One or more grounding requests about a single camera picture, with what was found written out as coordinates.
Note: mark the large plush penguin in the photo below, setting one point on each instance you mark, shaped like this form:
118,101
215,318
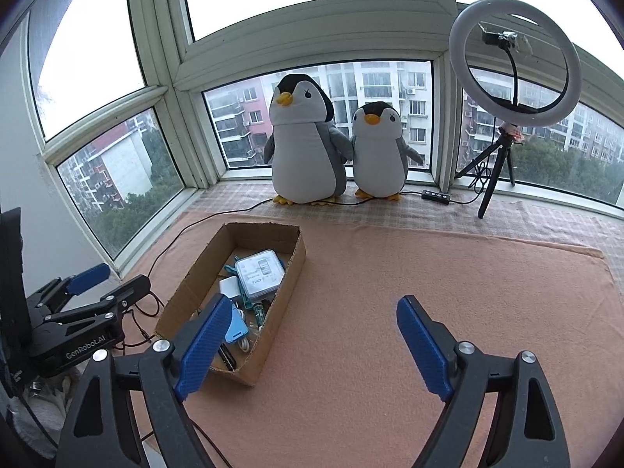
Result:
306,152

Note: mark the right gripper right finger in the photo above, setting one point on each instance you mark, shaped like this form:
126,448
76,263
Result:
526,429

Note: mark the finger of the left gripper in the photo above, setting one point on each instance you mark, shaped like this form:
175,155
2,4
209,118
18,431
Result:
82,282
130,292

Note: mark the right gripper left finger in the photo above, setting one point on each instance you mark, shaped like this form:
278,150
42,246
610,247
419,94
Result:
101,430

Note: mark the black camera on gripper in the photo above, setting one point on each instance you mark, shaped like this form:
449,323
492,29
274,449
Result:
16,329

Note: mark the white charger block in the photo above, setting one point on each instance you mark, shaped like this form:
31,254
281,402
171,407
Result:
230,288

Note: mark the small plush penguin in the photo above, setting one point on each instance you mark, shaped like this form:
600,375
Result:
381,155

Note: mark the clear plastic phone case box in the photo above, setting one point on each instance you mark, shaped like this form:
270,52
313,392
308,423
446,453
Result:
260,274

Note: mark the black tripod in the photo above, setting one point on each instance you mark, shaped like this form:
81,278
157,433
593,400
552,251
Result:
509,135

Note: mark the open cardboard box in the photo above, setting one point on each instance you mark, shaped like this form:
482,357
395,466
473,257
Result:
238,240

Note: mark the blue folding phone stand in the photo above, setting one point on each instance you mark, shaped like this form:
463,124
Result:
237,327

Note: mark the white ring light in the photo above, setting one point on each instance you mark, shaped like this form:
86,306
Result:
512,111

